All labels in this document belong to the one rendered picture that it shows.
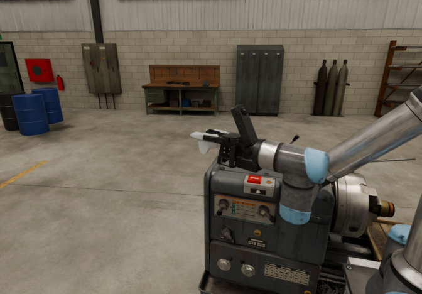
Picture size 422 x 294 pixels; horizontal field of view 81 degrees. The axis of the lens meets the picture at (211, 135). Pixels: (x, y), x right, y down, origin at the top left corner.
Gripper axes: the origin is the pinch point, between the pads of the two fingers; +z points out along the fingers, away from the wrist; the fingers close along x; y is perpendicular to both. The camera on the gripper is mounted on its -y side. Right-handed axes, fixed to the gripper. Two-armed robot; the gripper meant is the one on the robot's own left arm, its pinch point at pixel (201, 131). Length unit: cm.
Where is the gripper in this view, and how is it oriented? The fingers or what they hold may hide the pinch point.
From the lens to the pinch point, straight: 74.0
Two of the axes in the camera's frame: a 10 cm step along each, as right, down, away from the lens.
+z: -8.1, -1.9, 5.5
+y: -0.8, 9.7, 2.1
